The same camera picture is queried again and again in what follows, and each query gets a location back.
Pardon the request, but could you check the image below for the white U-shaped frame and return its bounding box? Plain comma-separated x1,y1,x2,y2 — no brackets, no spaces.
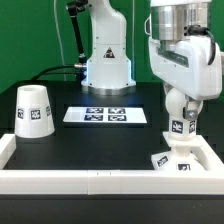
0,134,224,195

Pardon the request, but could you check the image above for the white lamp bulb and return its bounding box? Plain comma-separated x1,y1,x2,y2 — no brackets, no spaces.
165,88,197,141

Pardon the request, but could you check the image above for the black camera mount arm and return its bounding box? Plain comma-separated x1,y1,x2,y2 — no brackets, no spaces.
66,0,88,64

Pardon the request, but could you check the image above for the white lamp shade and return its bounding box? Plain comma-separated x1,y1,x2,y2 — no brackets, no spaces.
15,85,55,138

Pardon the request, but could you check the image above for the black cable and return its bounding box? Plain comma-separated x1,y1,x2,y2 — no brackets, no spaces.
30,65,88,82

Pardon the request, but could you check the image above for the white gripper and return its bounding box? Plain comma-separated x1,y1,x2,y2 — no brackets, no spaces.
149,36,222,121

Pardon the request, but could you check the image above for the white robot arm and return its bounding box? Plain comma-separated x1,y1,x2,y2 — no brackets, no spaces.
82,0,222,105

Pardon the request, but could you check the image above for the white marker plate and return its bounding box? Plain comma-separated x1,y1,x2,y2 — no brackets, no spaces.
63,107,147,124

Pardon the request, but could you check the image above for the white lamp base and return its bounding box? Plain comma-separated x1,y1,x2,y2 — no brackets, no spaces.
151,132,204,172

